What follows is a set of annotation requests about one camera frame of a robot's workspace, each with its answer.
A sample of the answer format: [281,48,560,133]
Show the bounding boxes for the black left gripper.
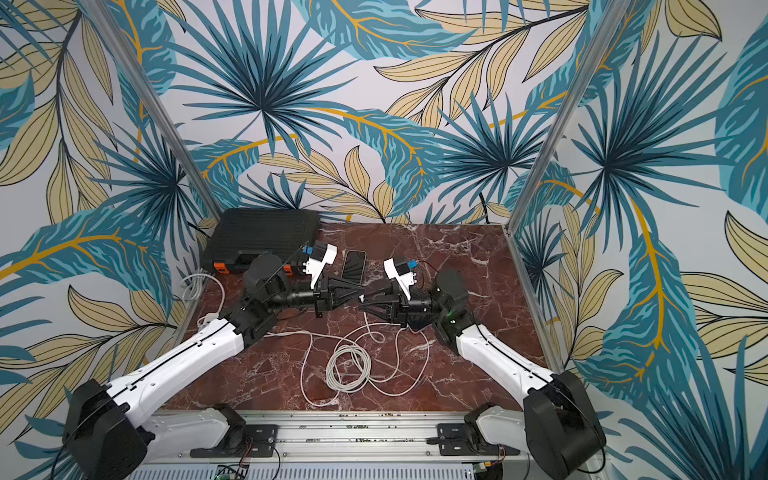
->
[267,272,365,318]

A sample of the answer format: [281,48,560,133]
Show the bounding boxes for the white charging cable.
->
[179,272,433,408]

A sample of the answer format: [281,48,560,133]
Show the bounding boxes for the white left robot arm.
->
[61,243,365,479]

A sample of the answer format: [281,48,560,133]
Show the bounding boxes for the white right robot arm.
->
[360,270,607,479]

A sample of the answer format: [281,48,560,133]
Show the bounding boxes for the blue-cased smartphone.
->
[342,250,367,284]

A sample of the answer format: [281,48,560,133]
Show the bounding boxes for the black plastic tool case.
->
[201,207,320,274]

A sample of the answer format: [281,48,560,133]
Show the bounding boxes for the white power strip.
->
[196,312,219,330]

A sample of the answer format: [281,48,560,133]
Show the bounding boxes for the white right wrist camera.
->
[384,257,418,300]

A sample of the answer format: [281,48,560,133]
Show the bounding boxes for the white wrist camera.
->
[384,257,418,300]
[302,241,338,289]

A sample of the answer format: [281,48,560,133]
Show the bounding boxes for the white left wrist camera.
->
[302,241,338,289]

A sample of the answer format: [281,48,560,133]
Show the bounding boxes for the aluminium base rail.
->
[117,408,544,479]

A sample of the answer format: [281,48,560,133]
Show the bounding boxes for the aluminium frame post left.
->
[81,0,221,221]

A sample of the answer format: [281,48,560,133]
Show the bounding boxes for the aluminium frame post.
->
[506,0,630,239]
[81,0,221,221]

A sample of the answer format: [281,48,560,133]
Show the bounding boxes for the aluminium frame post right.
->
[506,0,630,239]

